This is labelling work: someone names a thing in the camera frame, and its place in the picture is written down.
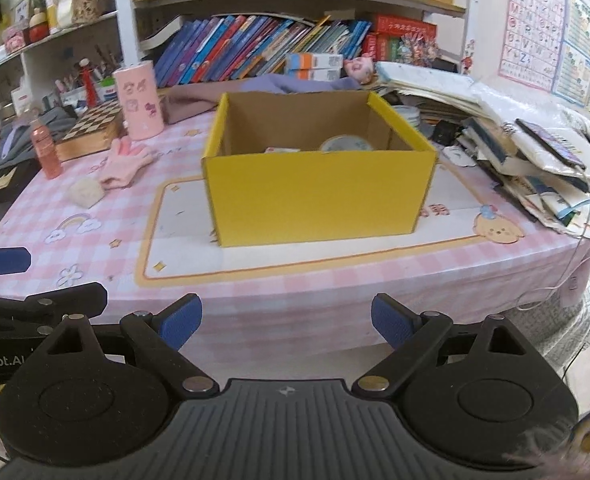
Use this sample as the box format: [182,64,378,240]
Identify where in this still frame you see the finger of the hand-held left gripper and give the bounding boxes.
[0,282,108,333]
[0,246,32,278]

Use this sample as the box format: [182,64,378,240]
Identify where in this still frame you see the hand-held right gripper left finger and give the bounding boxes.
[40,294,221,395]

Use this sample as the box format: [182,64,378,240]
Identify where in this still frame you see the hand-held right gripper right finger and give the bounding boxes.
[351,294,532,396]

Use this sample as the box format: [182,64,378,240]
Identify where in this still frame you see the yellow cardboard box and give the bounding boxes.
[201,90,438,248]

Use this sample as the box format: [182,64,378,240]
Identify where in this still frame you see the yellow tape roll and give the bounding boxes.
[319,135,375,152]

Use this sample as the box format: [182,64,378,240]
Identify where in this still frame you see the pink checked tablecloth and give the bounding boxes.
[0,110,590,356]

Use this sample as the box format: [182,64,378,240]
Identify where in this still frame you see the white desk mat yellow border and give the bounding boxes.
[135,162,526,288]

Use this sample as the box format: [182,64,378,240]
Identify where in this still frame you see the beige sponge block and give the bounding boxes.
[69,178,106,208]

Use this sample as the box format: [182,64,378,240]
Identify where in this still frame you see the pink spray bottle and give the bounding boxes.
[30,120,63,180]

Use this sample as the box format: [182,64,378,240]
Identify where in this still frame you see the grey folded cloth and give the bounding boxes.
[0,107,83,171]

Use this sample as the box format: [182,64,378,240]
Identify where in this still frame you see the wooden chessboard box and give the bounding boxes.
[55,97,126,162]

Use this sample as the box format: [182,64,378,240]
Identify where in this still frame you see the white box with red label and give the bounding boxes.
[11,87,32,116]

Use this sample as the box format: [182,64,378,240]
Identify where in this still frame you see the grey quilted cover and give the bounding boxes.
[525,240,590,376]

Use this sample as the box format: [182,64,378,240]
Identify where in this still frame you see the pen holder with pens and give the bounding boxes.
[55,45,120,106]

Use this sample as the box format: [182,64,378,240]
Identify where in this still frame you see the small black box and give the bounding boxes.
[432,120,458,146]

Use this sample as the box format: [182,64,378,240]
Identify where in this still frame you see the red tall figure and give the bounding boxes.
[79,58,98,108]

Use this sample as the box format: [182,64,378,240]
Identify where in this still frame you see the round white tin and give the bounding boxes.
[390,105,421,128]

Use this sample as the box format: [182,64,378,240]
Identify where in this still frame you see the pink printed cylinder box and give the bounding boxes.
[112,60,166,141]

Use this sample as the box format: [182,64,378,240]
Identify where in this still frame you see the lilac cloth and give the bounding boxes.
[162,74,376,126]

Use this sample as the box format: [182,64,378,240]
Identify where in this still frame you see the grey fluffy object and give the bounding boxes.
[505,407,590,480]

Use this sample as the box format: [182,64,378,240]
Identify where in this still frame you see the pink tin box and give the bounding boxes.
[2,25,28,53]

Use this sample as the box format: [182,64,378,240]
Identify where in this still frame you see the pile of papers and books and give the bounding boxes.
[375,60,590,238]

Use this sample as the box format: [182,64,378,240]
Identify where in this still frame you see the red round jar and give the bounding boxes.
[29,10,50,43]

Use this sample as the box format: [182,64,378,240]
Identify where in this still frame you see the black tablet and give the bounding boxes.
[515,119,587,170]

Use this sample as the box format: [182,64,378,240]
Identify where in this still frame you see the pink pig toy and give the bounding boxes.
[345,57,378,86]

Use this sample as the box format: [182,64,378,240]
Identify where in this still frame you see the orange white medicine box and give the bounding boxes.
[285,52,343,71]
[287,67,343,81]

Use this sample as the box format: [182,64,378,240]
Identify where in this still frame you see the white shelf unit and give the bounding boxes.
[0,0,140,126]

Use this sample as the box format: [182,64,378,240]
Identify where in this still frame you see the row of colourful books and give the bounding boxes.
[152,15,373,88]

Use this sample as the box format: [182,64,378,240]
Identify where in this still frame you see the red boxed book set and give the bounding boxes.
[362,14,438,63]

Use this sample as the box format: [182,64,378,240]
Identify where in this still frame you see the white cable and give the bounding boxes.
[518,230,590,311]

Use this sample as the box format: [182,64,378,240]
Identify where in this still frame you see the blue chart wall poster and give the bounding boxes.
[552,0,590,121]

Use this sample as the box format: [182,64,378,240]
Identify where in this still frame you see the pink alphabet wall poster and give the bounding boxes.
[498,0,568,93]

